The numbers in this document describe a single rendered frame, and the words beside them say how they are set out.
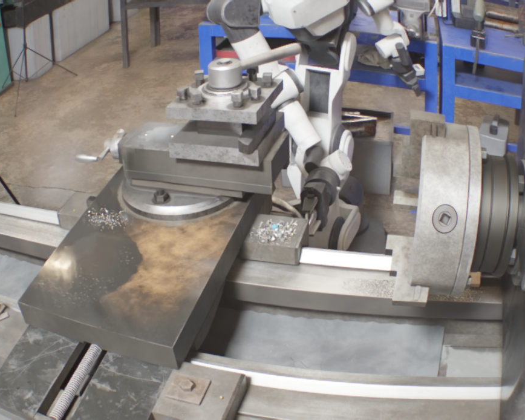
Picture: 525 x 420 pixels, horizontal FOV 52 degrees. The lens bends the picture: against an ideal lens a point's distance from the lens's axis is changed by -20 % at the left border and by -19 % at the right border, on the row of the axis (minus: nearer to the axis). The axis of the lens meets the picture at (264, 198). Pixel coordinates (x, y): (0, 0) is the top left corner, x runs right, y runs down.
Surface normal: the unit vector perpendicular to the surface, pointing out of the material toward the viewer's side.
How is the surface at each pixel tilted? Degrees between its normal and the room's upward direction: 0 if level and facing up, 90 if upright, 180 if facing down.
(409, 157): 95
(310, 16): 116
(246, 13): 81
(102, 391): 0
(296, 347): 13
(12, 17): 90
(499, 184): 31
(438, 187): 46
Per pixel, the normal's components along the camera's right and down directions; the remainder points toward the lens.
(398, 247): -0.18, -0.42
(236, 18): 0.39, 0.32
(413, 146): -0.25, 0.57
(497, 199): -0.22, -0.22
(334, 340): -0.15, -0.73
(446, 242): -0.26, 0.35
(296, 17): 0.48, 0.76
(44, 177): -0.04, -0.86
